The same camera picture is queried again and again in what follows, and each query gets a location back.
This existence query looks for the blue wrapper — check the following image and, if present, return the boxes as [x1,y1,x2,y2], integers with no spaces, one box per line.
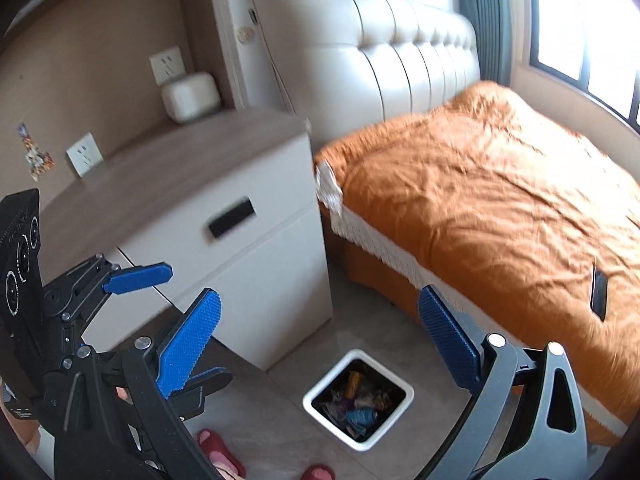
[345,408,378,436]

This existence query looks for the white square trash bin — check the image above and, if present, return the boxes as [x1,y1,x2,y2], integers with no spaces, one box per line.
[303,349,414,452]

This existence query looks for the red slipper left foot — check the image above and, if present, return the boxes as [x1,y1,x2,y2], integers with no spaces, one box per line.
[196,429,246,480]

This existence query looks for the orange bed cover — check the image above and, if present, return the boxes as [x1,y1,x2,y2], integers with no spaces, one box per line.
[314,81,639,446]

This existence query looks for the right white wall socket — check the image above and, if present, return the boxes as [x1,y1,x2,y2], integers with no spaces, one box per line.
[149,46,186,87]

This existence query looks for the white drawer cabinet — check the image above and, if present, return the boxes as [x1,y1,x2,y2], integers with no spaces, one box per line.
[85,134,333,370]

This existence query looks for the white wall socket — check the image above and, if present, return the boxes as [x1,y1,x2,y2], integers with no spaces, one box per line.
[66,132,103,178]
[149,46,186,87]

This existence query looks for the red slipper foot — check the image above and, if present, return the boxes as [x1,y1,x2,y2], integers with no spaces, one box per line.
[300,464,335,480]
[196,429,246,480]

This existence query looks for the black phone on bed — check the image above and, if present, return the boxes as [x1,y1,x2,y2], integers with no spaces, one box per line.
[589,266,608,321]

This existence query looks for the left white wall socket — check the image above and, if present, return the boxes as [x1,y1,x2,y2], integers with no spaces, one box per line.
[66,132,103,178]

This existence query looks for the white toaster-like box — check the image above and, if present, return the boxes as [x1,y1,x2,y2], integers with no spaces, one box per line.
[160,72,222,124]

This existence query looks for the red slipper right foot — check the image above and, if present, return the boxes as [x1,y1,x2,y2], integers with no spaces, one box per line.
[300,464,335,480]

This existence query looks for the person's left hand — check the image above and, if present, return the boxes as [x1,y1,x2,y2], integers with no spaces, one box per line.
[1,401,41,456]

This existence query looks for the cream padded headboard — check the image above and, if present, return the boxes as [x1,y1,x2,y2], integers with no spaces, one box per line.
[252,0,480,151]

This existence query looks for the cartoon stickers on wall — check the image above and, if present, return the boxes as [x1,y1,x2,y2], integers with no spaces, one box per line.
[17,124,54,181]

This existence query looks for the teal curtain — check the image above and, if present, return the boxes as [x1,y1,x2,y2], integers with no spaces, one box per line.
[459,0,512,86]

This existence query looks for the dark framed window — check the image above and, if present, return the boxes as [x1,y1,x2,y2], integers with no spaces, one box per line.
[529,0,639,130]

